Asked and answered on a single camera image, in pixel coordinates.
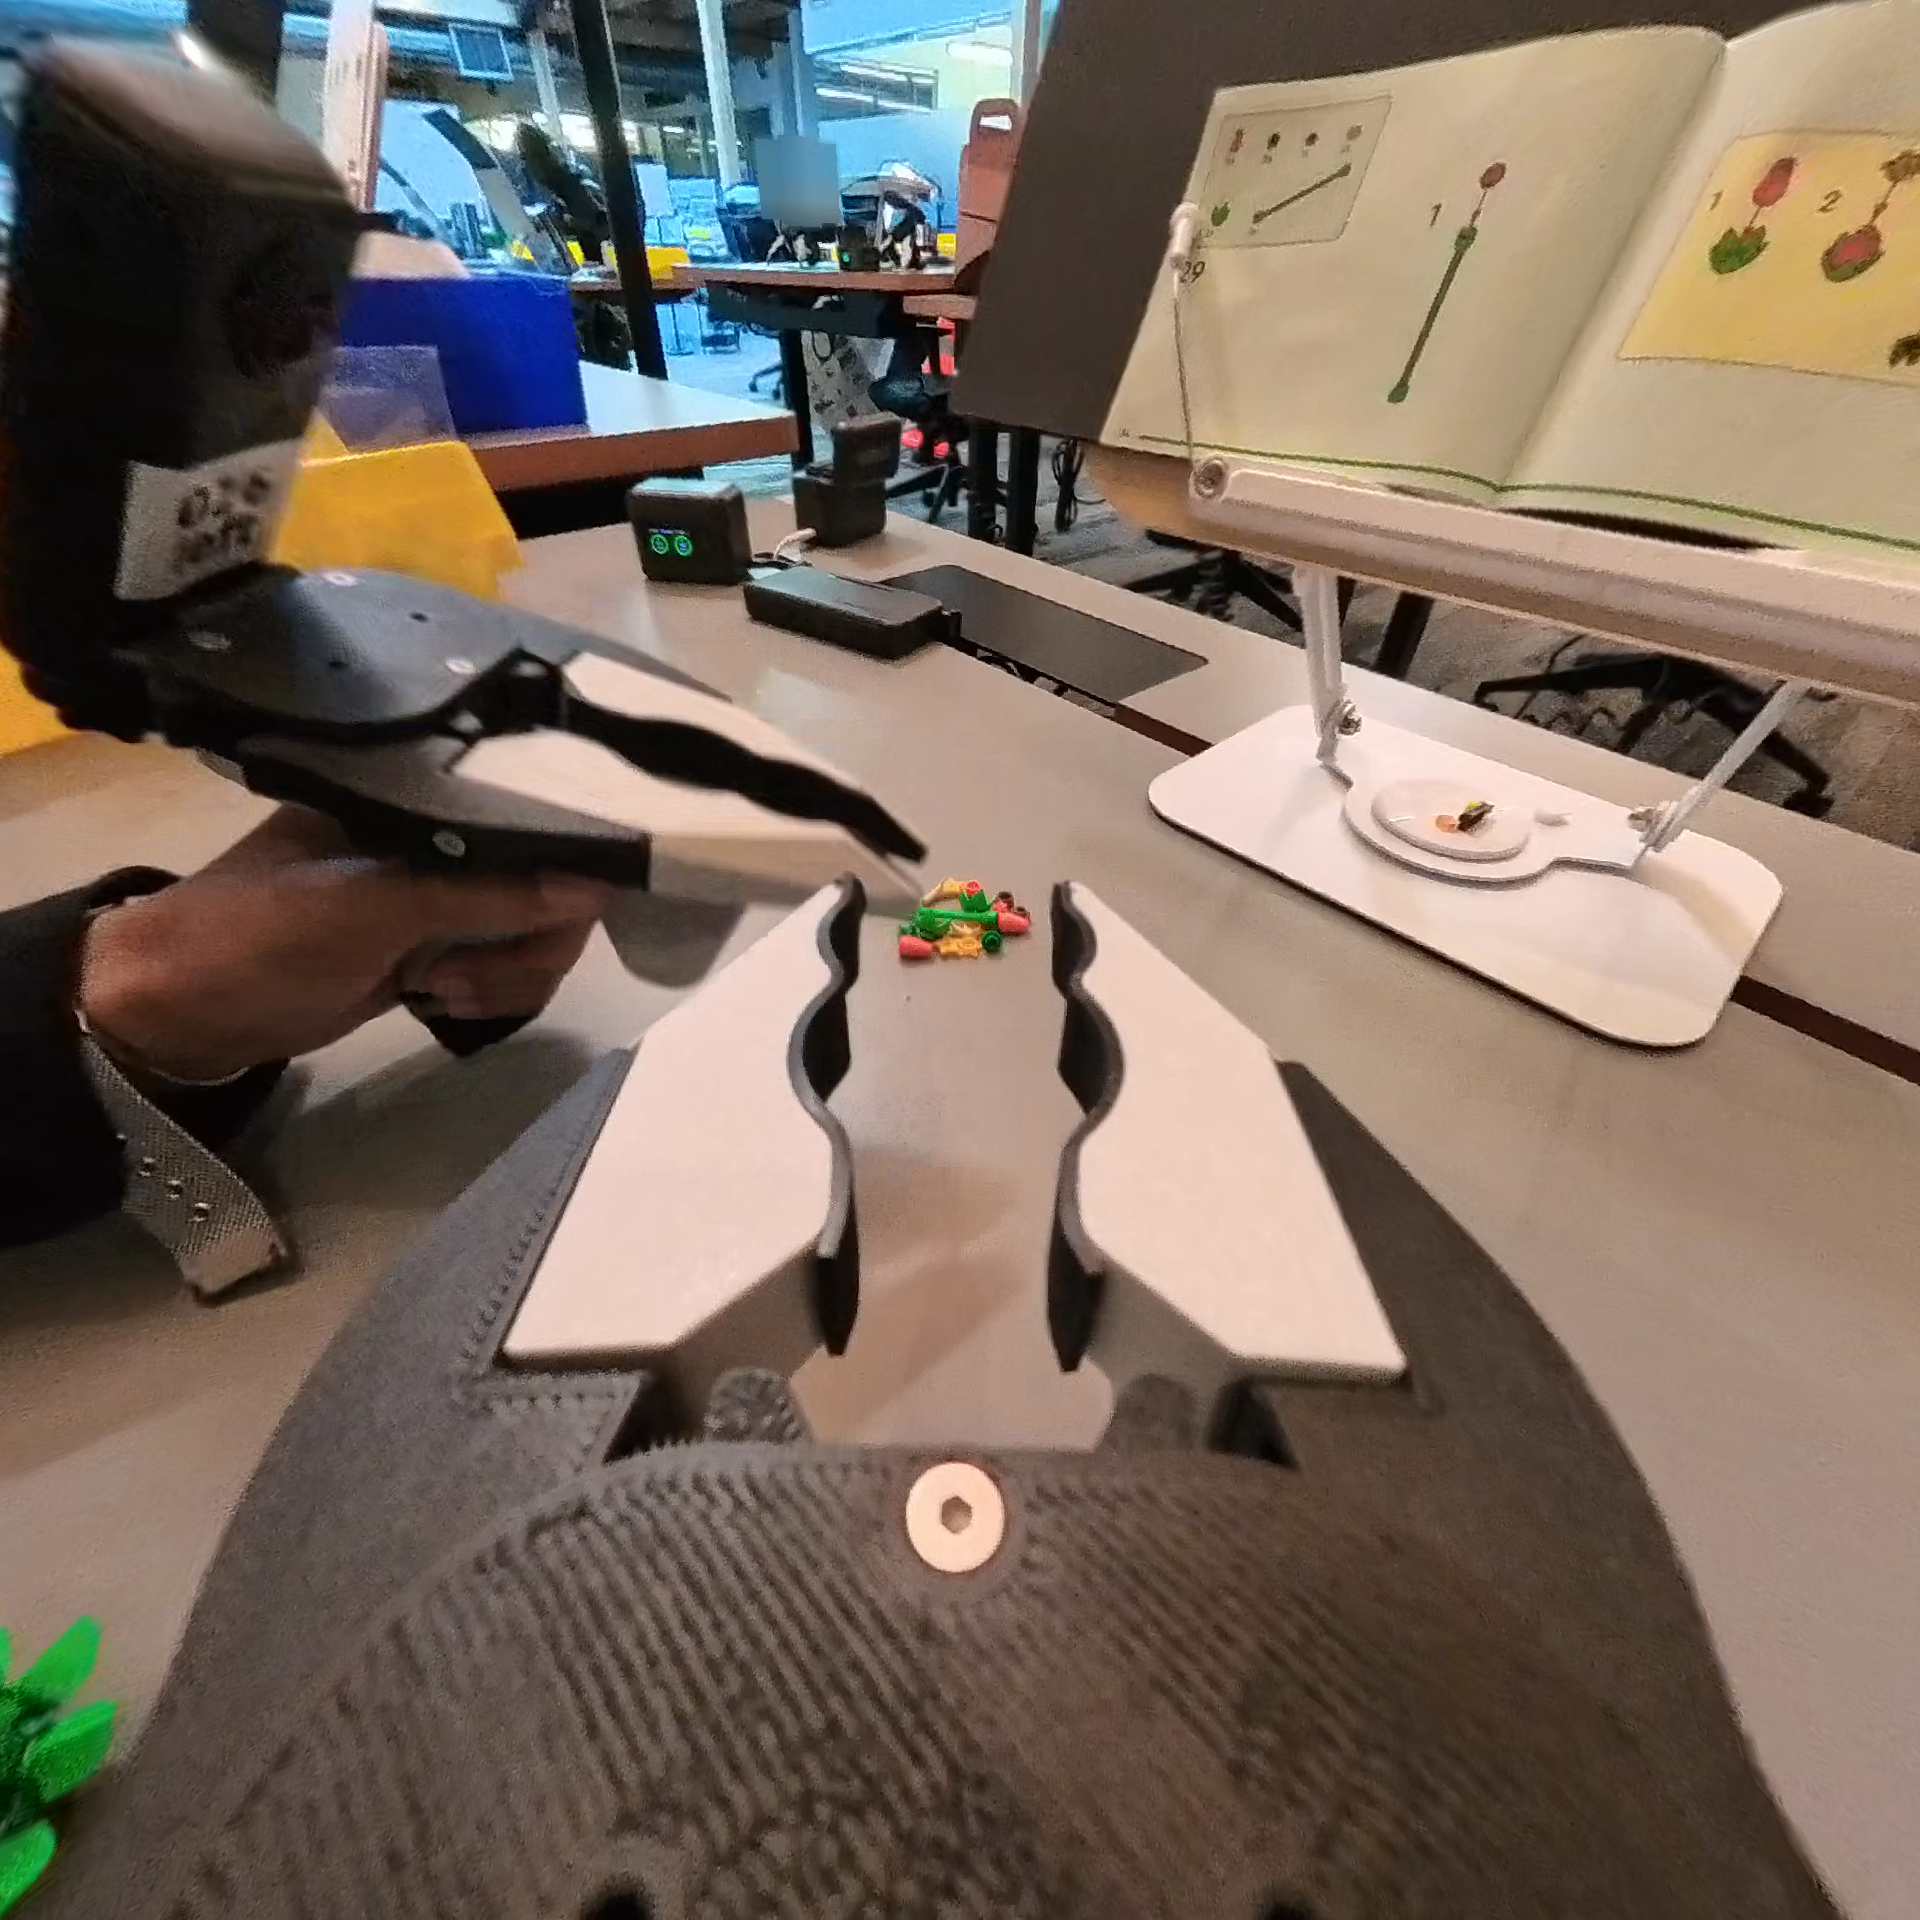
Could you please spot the small black box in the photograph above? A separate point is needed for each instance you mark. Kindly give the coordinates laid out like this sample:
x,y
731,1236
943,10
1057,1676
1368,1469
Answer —
x,y
845,481

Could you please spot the instruction booklet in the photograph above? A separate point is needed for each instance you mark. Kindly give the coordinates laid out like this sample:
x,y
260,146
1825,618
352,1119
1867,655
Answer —
x,y
1501,303

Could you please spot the black power brick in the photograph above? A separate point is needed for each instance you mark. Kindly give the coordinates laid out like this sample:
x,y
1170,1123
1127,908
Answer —
x,y
845,610

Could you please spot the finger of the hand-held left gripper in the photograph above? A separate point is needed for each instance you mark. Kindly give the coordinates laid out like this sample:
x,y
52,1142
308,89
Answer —
x,y
598,794
720,730

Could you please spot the white book stand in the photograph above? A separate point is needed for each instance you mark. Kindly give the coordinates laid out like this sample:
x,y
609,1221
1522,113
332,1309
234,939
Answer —
x,y
1501,900

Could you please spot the yellow plastic bin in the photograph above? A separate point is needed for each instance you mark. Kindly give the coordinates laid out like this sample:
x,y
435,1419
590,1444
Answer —
x,y
407,510

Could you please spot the clear plastic bag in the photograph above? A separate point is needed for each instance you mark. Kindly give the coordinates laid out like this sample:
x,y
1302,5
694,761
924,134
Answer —
x,y
384,395

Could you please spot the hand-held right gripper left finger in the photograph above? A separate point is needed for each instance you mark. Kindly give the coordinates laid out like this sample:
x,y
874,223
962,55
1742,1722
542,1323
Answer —
x,y
689,1187

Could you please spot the brown cardboard carrier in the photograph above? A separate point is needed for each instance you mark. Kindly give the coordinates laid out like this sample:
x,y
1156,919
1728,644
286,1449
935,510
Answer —
x,y
995,180

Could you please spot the pile of small flower bricks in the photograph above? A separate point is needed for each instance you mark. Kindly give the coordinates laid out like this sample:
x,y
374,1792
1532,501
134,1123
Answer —
x,y
962,939

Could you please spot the black device with green display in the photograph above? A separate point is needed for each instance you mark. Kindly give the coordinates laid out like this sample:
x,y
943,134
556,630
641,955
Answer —
x,y
689,534

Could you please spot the green toy brick stem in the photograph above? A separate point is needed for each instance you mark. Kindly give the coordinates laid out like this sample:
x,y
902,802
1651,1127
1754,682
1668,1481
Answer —
x,y
943,914

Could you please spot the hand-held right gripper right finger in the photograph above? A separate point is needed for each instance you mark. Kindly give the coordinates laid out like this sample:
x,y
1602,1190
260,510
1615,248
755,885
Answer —
x,y
1229,1201

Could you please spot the large green brick leaf rosette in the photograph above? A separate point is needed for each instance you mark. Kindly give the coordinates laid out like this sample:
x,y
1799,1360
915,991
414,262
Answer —
x,y
61,1742

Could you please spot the wooden top office desk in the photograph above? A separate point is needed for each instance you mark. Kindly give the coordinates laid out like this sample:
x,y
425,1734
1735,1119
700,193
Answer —
x,y
644,428
811,282

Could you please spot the grey wrist watch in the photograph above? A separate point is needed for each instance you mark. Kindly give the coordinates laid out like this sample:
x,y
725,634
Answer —
x,y
193,1201

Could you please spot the black pillar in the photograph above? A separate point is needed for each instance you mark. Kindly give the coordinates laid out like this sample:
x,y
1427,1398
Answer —
x,y
615,180

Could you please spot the black red office chair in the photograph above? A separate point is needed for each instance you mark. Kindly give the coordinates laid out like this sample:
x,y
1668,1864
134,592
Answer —
x,y
915,408

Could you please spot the blue plastic bin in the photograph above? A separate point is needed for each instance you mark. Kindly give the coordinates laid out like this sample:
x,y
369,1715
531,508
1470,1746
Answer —
x,y
480,344

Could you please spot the person's left hand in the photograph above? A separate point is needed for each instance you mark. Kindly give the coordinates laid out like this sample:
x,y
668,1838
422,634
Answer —
x,y
300,946

